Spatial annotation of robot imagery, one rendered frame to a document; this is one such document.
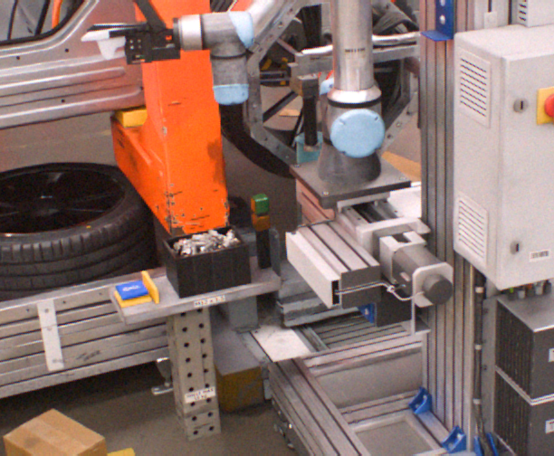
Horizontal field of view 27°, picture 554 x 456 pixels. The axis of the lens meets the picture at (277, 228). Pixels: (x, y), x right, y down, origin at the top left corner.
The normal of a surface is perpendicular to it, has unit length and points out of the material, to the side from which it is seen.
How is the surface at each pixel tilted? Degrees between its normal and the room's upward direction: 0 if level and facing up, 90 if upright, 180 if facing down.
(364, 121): 97
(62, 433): 0
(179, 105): 90
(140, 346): 90
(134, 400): 0
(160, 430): 0
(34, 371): 90
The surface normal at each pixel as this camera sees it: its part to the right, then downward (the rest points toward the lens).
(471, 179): -0.94, 0.18
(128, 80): 0.36, 0.36
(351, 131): 0.09, 0.53
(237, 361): -0.06, -0.91
